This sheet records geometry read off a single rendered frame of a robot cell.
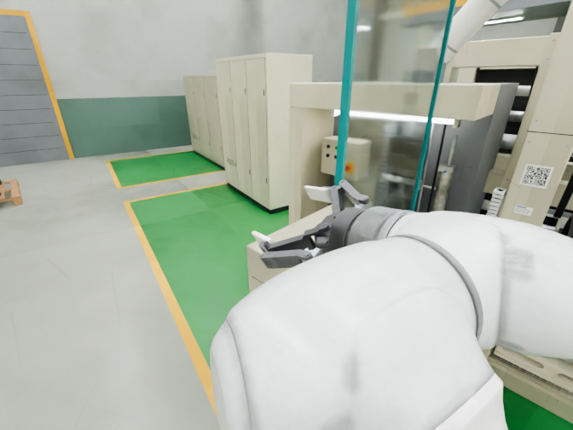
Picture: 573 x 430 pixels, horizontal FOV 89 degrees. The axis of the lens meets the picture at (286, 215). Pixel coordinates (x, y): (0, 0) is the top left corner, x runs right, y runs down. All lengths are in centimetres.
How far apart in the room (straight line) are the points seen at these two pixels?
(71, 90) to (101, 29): 161
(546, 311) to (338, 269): 14
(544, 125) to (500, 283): 109
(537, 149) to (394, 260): 116
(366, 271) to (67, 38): 904
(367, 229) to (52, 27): 897
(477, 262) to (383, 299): 9
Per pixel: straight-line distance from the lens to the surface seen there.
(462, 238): 26
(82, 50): 911
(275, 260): 44
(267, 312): 16
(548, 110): 132
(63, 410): 252
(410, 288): 19
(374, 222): 34
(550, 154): 133
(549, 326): 26
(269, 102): 394
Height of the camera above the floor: 182
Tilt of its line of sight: 25 degrees down
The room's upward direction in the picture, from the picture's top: straight up
